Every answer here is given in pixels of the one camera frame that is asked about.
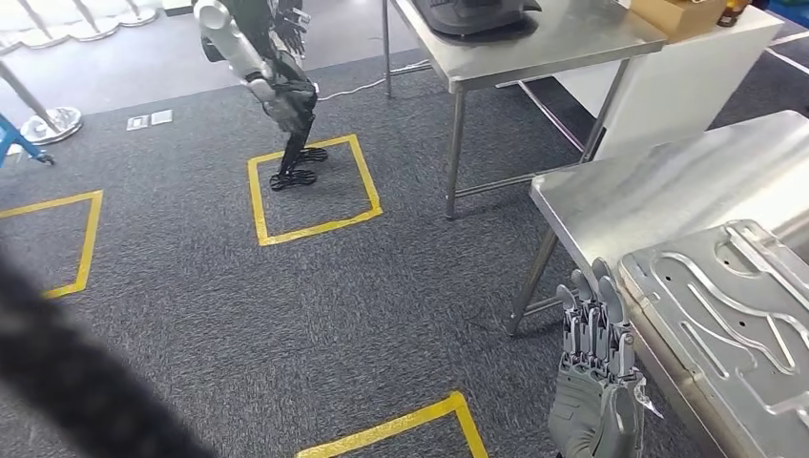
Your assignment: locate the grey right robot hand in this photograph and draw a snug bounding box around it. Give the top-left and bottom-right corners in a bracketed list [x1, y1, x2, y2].
[547, 257, 647, 458]

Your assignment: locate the stainless steel workbench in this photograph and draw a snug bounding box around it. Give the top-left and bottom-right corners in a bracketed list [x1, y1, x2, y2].
[504, 110, 809, 458]

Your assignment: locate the black moulded plastic part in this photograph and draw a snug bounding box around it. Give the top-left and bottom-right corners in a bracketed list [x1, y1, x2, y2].
[410, 0, 544, 37]

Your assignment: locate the clear plastic film wrap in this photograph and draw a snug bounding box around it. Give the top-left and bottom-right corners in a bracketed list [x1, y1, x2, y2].
[622, 371, 664, 422]

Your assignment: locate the stamped steel panel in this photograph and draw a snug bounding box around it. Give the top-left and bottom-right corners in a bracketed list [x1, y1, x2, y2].
[617, 219, 809, 458]

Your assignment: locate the yellow floor tape square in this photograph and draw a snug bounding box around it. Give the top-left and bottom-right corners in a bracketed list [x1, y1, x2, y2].
[246, 134, 384, 248]
[295, 391, 489, 458]
[0, 189, 105, 301]

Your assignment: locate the white cabinet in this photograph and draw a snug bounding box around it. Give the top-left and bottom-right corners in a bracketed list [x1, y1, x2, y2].
[554, 5, 786, 162]

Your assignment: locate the stainless steel table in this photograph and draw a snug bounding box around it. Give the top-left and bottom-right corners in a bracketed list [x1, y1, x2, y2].
[381, 0, 670, 221]

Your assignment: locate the plain cardboard box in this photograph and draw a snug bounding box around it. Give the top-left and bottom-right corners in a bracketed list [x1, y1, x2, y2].
[630, 0, 729, 43]

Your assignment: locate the amber drink bottle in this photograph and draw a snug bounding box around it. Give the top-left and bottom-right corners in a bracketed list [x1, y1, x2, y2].
[716, 0, 756, 29]

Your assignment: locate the black and silver humanoid robot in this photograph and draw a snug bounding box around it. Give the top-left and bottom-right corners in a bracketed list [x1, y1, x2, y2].
[192, 0, 330, 193]

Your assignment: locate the chrome stanchion with round base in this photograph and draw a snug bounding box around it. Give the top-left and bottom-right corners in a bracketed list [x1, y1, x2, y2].
[0, 0, 65, 49]
[116, 0, 160, 28]
[63, 0, 122, 42]
[0, 59, 84, 147]

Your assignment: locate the thick black cable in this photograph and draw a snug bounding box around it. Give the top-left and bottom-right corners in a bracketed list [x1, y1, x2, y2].
[0, 249, 219, 458]

